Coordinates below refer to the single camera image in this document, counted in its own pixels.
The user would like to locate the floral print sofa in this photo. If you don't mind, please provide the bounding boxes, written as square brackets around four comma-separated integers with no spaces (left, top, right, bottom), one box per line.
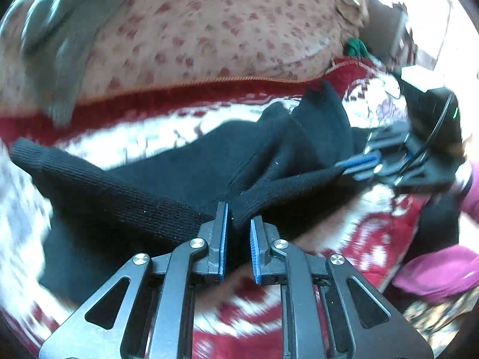
[0,0,371,128]

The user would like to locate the black knit pants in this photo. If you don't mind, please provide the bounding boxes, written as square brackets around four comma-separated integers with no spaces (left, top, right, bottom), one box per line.
[9,80,378,303]

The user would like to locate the grey fleece jacket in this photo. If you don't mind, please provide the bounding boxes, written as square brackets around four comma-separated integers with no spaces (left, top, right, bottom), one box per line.
[7,0,98,125]

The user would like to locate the person's right forearm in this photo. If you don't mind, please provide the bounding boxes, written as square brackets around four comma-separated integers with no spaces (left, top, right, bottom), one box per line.
[451,159,479,215]

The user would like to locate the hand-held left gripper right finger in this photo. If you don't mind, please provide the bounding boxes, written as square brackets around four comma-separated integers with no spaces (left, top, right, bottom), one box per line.
[250,216,435,359]

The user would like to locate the red and white floral blanket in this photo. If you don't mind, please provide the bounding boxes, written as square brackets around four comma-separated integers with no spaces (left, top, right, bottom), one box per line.
[0,58,431,359]

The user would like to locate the green cloth item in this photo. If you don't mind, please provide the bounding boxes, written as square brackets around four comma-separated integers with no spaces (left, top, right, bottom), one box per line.
[344,37,369,59]

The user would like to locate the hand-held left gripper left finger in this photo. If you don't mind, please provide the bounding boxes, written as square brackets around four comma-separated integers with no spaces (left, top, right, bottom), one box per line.
[37,201,230,359]

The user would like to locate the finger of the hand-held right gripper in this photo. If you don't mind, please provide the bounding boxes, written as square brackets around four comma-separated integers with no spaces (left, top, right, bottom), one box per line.
[369,121,411,151]
[337,154,405,181]

